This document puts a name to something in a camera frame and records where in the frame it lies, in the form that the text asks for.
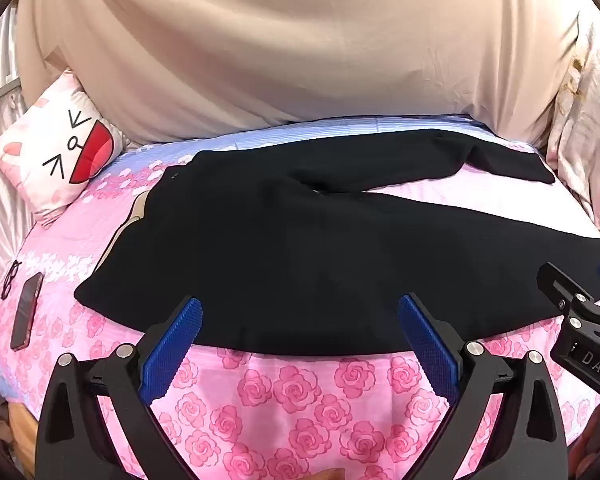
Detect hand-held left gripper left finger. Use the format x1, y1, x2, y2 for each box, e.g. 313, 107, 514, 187
36, 296, 203, 480

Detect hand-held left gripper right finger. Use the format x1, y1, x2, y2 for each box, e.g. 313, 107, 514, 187
399, 294, 570, 480

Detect black pants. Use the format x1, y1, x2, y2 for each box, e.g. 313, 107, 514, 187
74, 129, 600, 356

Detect pink rose print bed sheet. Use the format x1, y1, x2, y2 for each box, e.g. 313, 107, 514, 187
0, 112, 600, 480

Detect cream floral blanket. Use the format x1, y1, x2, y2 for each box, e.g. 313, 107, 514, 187
545, 25, 600, 241

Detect dark smartphone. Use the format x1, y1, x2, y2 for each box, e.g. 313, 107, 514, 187
10, 271, 45, 351

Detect black eyeglasses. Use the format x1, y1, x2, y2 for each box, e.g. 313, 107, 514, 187
2, 260, 23, 298

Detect white satin curtain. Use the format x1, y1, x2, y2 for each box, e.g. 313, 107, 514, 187
0, 0, 36, 311

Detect cat face pillow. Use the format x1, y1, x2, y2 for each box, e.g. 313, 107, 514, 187
0, 69, 127, 221

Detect beige hanging cloth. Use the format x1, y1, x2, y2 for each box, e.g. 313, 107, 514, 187
15, 0, 593, 148

